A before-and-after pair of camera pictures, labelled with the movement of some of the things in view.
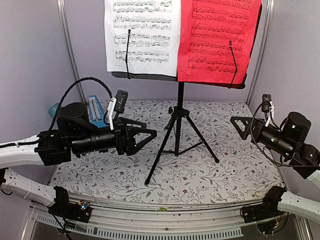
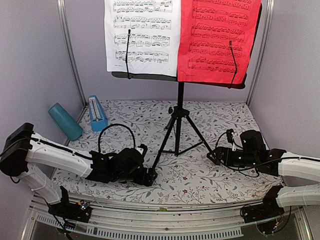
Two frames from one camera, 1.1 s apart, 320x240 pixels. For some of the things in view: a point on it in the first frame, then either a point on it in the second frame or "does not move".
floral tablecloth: (197, 156) does not move
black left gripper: (124, 135) -> (150, 179)
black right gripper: (258, 122) -> (220, 150)
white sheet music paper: (141, 36) does not move
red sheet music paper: (216, 39) does not move
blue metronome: (95, 113) does not move
